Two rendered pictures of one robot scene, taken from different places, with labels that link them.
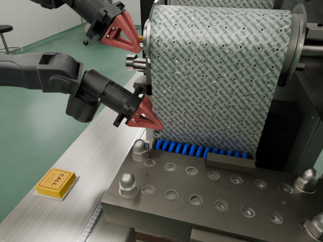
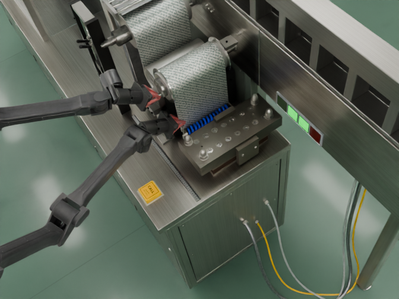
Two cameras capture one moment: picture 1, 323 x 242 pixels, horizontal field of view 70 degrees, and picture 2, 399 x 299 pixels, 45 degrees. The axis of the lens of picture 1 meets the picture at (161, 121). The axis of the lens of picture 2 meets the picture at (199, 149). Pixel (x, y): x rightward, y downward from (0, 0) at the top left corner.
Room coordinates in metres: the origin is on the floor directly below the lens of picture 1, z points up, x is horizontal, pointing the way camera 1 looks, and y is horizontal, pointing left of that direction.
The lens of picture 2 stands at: (-0.50, 0.72, 2.60)
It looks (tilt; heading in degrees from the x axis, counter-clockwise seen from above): 56 degrees down; 321
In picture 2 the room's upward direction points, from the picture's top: 11 degrees counter-clockwise
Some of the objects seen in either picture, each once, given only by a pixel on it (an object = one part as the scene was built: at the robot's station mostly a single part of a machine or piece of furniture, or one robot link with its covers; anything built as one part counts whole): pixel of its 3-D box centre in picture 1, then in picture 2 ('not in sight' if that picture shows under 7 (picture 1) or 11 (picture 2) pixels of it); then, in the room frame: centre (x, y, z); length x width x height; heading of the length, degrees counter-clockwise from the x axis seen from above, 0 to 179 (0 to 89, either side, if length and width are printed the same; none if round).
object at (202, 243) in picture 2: not in sight; (114, 79); (1.40, -0.28, 0.43); 2.52 x 0.64 x 0.86; 165
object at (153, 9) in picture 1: (158, 38); (164, 85); (0.50, 0.01, 1.25); 0.15 x 0.01 x 0.15; 165
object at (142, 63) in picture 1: (148, 107); (159, 117); (0.55, 0.04, 1.05); 0.06 x 0.05 x 0.31; 75
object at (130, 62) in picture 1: (131, 62); not in sight; (0.56, 0.07, 1.18); 0.04 x 0.02 x 0.04; 165
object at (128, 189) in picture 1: (127, 182); (203, 153); (0.28, 0.06, 1.05); 0.04 x 0.04 x 0.04
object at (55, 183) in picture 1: (56, 182); (149, 191); (0.41, 0.27, 0.91); 0.07 x 0.07 x 0.02; 75
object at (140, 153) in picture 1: (139, 148); (187, 139); (0.38, 0.05, 1.05); 0.04 x 0.04 x 0.04
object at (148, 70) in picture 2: not in sight; (177, 65); (0.59, -0.14, 1.18); 0.26 x 0.12 x 0.12; 75
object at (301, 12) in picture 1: (288, 47); (219, 54); (0.44, -0.24, 1.25); 0.15 x 0.01 x 0.15; 165
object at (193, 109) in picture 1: (205, 117); (203, 103); (0.41, -0.09, 1.11); 0.23 x 0.01 x 0.18; 75
